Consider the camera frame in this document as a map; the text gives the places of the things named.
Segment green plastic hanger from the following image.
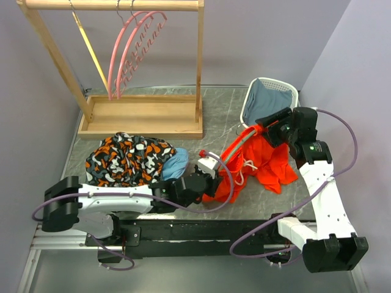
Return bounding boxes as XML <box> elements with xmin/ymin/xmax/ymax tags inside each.
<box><xmin>221</xmin><ymin>125</ymin><xmax>258</xmax><ymax>165</ymax></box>

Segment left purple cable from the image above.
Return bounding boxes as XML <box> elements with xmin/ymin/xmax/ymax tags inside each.
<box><xmin>32</xmin><ymin>152</ymin><xmax>235</xmax><ymax>272</ymax></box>

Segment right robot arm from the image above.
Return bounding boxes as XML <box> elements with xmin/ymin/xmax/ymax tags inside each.
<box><xmin>256</xmin><ymin>107</ymin><xmax>369</xmax><ymax>273</ymax></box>

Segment orange shorts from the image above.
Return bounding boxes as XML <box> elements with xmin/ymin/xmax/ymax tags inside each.
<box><xmin>202</xmin><ymin>123</ymin><xmax>299</xmax><ymax>204</ymax></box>

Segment pink plastic hanger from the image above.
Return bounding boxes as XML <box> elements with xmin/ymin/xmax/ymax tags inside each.
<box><xmin>108</xmin><ymin>12</ymin><xmax>156</xmax><ymax>100</ymax></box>
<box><xmin>109</xmin><ymin>11</ymin><xmax>167</xmax><ymax>99</ymax></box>

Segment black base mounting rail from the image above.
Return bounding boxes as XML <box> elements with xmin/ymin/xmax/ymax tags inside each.
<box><xmin>99</xmin><ymin>219</ymin><xmax>293</xmax><ymax>259</ymax></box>

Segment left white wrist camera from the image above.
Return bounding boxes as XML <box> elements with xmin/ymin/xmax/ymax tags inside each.
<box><xmin>196</xmin><ymin>150</ymin><xmax>220</xmax><ymax>179</ymax></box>

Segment blue-grey cloth in basket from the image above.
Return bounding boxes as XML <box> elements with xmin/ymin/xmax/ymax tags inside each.
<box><xmin>243</xmin><ymin>78</ymin><xmax>293</xmax><ymax>123</ymax></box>

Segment yellow plastic hanger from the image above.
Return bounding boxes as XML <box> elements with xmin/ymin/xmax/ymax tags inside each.
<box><xmin>72</xmin><ymin>12</ymin><xmax>108</xmax><ymax>90</ymax></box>

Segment right pink plastic hanger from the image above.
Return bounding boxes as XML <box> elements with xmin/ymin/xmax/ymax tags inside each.
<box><xmin>109</xmin><ymin>11</ymin><xmax>167</xmax><ymax>99</ymax></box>

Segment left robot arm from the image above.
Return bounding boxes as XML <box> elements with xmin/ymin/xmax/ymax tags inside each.
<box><xmin>39</xmin><ymin>167</ymin><xmax>222</xmax><ymax>245</ymax></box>

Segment white plastic basket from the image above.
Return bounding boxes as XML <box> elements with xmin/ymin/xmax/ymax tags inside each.
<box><xmin>239</xmin><ymin>77</ymin><xmax>299</xmax><ymax>128</ymax></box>

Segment left pink plastic hanger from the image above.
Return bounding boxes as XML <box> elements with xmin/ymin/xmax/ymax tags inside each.
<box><xmin>108</xmin><ymin>12</ymin><xmax>156</xmax><ymax>100</ymax></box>

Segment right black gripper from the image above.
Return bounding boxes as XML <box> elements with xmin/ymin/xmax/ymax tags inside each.
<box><xmin>255</xmin><ymin>106</ymin><xmax>298</xmax><ymax>149</ymax></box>

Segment patterned camouflage shorts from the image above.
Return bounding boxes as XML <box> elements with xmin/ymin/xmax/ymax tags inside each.
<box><xmin>85</xmin><ymin>132</ymin><xmax>177</xmax><ymax>187</ymax></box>

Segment light blue shorts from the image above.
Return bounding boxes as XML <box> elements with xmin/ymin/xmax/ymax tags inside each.
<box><xmin>162</xmin><ymin>148</ymin><xmax>189</xmax><ymax>181</ymax></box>

